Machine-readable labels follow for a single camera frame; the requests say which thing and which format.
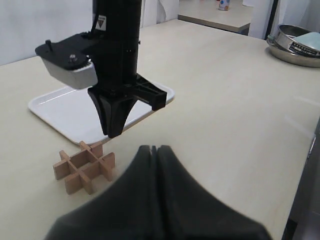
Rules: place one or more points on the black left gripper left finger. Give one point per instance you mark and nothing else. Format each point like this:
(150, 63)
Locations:
(122, 212)

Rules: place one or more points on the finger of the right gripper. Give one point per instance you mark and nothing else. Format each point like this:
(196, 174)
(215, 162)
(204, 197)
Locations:
(104, 104)
(123, 108)

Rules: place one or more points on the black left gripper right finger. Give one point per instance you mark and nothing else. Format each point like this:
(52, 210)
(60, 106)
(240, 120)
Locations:
(191, 213)

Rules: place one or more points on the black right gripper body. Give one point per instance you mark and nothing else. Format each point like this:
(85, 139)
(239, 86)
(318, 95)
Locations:
(118, 78)

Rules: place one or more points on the notched wooden piece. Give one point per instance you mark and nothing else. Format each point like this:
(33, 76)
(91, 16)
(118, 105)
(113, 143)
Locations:
(81, 177)
(77, 178)
(61, 169)
(97, 150)

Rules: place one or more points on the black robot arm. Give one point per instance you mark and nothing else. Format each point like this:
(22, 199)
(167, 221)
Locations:
(155, 198)

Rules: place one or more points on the white rectangular plastic tray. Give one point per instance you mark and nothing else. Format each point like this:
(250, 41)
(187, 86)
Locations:
(70, 112)

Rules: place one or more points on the white curtain backdrop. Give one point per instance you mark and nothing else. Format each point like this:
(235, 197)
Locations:
(26, 24)

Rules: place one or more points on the colourful printed can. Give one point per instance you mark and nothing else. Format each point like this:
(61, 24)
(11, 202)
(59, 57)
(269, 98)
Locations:
(224, 5)

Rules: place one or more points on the side table with brown edge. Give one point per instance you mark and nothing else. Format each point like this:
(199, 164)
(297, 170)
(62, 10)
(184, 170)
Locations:
(236, 19)

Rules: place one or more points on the round metal sieve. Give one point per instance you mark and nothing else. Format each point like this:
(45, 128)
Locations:
(285, 38)

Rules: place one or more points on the stainless steel basin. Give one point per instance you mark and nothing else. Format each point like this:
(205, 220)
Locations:
(290, 57)

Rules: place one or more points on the light green plate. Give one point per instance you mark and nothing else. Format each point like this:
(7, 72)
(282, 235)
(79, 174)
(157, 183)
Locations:
(311, 40)

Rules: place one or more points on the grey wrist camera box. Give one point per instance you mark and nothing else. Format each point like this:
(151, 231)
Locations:
(68, 62)

